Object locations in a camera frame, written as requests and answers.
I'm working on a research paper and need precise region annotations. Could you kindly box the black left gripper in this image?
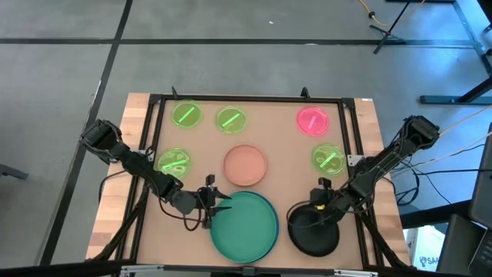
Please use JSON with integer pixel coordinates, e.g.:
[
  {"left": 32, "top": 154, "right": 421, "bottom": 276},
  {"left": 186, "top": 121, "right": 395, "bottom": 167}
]
[{"left": 168, "top": 186, "right": 233, "bottom": 230}]

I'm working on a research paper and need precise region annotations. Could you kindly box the large green plastic plate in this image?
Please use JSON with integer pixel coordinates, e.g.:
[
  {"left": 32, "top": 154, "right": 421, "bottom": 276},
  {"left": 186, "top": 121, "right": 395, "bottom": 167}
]
[{"left": 209, "top": 191, "right": 278, "bottom": 265}]

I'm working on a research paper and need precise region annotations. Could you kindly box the black bowl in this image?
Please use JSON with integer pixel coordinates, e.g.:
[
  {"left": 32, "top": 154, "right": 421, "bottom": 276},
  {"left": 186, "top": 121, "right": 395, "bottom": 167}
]
[{"left": 287, "top": 205, "right": 341, "bottom": 259}]

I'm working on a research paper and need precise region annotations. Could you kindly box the transparent green small plate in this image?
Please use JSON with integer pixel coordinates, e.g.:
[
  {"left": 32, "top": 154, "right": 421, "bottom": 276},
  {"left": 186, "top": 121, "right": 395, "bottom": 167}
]
[
  {"left": 214, "top": 105, "right": 248, "bottom": 135},
  {"left": 156, "top": 147, "right": 193, "bottom": 180},
  {"left": 171, "top": 100, "right": 204, "bottom": 129},
  {"left": 311, "top": 142, "right": 347, "bottom": 178}
]

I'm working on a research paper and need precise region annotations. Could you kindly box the orange plastic plate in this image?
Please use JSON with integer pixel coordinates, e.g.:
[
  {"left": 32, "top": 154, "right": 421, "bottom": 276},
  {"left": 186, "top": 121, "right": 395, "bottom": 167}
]
[{"left": 222, "top": 144, "right": 268, "bottom": 188}]

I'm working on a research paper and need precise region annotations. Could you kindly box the transparent pink small plate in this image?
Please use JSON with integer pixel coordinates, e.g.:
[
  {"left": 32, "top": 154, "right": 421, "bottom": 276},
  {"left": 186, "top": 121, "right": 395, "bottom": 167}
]
[{"left": 295, "top": 105, "right": 331, "bottom": 137}]

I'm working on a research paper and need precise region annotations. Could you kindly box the white cardboard box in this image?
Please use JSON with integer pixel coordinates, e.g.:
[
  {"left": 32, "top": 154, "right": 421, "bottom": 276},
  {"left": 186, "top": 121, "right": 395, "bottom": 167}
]
[{"left": 402, "top": 224, "right": 449, "bottom": 272}]

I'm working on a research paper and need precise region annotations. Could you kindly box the black monitor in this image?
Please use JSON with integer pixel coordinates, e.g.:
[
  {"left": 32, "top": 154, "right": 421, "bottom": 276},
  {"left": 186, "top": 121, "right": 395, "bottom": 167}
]
[{"left": 435, "top": 122, "right": 492, "bottom": 277}]

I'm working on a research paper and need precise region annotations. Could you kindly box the black tripod stand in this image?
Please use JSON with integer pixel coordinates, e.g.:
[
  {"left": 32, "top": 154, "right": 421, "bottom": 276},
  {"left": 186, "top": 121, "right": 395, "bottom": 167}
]
[{"left": 369, "top": 0, "right": 411, "bottom": 55}]

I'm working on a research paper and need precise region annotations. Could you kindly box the grey furniture foot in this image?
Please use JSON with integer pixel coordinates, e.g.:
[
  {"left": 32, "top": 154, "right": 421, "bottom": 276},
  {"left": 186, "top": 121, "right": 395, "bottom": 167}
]
[{"left": 0, "top": 162, "right": 30, "bottom": 181}]

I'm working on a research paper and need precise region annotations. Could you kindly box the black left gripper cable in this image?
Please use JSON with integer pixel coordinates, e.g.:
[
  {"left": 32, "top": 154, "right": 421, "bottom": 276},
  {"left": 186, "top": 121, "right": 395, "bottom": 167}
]
[{"left": 158, "top": 198, "right": 204, "bottom": 232}]

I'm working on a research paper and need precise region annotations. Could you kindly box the black cable bundle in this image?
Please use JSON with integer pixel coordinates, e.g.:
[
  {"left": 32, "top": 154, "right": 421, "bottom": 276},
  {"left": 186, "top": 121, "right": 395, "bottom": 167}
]
[{"left": 390, "top": 142, "right": 492, "bottom": 207}]

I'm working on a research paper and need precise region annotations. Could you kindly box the black aluminium table frame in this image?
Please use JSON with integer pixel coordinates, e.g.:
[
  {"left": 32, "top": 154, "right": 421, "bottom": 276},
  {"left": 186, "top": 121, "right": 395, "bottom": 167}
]
[{"left": 90, "top": 86, "right": 414, "bottom": 275}]

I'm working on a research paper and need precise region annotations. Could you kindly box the beige cable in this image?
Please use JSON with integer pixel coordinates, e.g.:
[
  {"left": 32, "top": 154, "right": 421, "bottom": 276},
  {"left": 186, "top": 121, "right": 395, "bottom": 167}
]
[{"left": 391, "top": 105, "right": 492, "bottom": 174}]

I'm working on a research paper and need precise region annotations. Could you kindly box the yellow cable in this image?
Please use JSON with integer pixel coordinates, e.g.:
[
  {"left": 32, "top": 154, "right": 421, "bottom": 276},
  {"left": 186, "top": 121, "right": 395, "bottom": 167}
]
[{"left": 357, "top": 0, "right": 428, "bottom": 28}]

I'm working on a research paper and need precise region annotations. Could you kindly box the dark desk frame leg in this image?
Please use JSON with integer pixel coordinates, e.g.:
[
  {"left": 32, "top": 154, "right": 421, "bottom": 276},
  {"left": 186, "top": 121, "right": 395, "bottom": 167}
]
[{"left": 418, "top": 0, "right": 492, "bottom": 106}]

